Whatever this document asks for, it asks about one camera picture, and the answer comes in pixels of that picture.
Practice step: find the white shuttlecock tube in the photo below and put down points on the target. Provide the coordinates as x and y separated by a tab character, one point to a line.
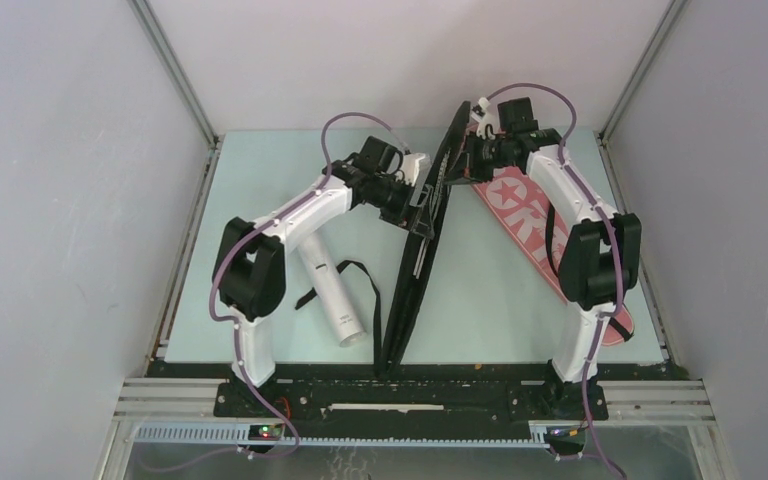
329	288

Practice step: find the pink sport racket bag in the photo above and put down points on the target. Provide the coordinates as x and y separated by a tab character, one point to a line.
544	227

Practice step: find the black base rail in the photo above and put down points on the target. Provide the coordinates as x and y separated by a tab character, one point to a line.
438	403

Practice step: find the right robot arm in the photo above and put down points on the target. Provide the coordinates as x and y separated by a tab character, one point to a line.
575	357

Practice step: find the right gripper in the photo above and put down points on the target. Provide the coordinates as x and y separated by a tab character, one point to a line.
467	165

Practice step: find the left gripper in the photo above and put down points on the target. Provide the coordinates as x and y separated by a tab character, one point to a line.
398	216

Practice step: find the left aluminium frame post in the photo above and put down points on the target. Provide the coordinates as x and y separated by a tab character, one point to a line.
151	25

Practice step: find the aluminium frame post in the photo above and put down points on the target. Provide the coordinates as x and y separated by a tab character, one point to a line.
151	25
665	27

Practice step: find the right aluminium frame post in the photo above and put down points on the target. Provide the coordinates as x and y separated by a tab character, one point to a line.
665	27

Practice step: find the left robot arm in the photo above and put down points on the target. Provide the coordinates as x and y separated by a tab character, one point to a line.
250	270

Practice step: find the black racket bag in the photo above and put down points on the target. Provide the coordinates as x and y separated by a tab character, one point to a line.
424	252

